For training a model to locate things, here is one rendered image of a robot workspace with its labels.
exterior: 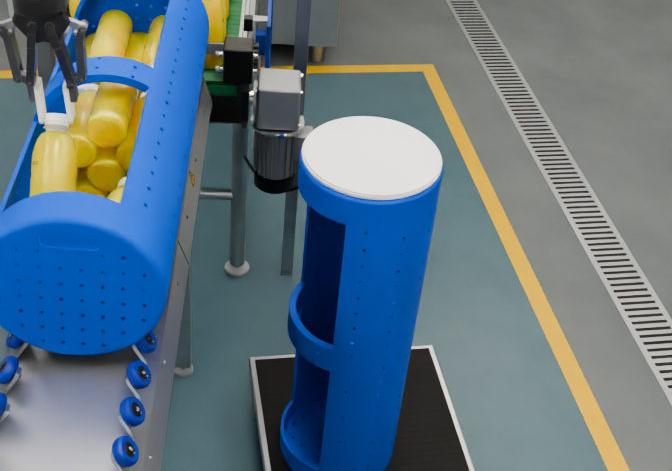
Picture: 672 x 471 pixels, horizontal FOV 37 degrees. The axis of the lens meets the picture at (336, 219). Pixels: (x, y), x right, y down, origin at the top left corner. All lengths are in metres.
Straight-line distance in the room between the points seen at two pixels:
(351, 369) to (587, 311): 1.31
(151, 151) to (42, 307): 0.30
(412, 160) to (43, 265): 0.78
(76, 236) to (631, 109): 3.26
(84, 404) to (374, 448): 0.95
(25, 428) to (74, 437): 0.08
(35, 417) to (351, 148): 0.80
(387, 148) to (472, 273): 1.40
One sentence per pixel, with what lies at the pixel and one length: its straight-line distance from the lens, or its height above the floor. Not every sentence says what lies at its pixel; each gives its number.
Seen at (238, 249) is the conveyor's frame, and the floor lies 0.10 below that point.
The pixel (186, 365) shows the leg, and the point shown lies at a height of 0.05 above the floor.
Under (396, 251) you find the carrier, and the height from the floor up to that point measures 0.90.
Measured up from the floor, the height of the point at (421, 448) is 0.15.
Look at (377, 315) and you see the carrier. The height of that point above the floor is 0.73.
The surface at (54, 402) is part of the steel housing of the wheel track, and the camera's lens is 1.63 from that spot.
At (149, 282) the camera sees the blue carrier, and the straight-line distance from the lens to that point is 1.53.
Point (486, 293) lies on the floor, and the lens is 3.27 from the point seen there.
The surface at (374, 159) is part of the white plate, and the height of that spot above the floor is 1.04.
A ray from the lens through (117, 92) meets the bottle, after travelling 1.83.
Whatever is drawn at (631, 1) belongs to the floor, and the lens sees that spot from 5.40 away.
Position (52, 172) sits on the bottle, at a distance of 1.62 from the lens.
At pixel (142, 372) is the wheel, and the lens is 1.60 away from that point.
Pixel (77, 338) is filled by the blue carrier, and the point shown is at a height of 0.99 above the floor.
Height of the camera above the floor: 2.14
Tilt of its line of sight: 38 degrees down
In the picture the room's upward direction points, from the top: 6 degrees clockwise
